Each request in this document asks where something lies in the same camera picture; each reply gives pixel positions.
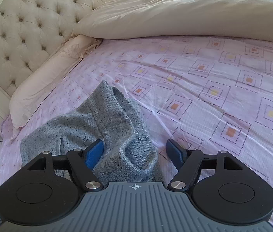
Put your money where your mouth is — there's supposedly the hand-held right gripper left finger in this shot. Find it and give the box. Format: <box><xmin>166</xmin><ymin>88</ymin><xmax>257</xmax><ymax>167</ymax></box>
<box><xmin>26</xmin><ymin>139</ymin><xmax>105</xmax><ymax>191</ymax></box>

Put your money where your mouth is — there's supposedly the pale pink pillow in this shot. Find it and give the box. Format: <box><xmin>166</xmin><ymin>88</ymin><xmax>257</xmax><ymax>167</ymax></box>
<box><xmin>9</xmin><ymin>34</ymin><xmax>102</xmax><ymax>129</ymax></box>

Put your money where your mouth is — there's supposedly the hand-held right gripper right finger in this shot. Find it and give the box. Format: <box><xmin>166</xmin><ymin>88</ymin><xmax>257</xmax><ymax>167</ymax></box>
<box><xmin>166</xmin><ymin>139</ymin><xmax>243</xmax><ymax>191</ymax></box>

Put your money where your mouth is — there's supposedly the pink patterned bed sheet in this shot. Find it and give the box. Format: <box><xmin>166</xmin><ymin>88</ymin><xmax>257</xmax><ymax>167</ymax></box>
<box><xmin>0</xmin><ymin>35</ymin><xmax>273</xmax><ymax>230</ymax></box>

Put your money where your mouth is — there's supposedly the large cream pillow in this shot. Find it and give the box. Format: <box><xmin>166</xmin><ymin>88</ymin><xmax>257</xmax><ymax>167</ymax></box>
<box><xmin>71</xmin><ymin>0</ymin><xmax>273</xmax><ymax>45</ymax></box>

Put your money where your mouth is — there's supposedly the cream tufted headboard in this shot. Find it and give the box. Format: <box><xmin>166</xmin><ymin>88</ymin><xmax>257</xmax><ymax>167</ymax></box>
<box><xmin>0</xmin><ymin>0</ymin><xmax>130</xmax><ymax>126</ymax></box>

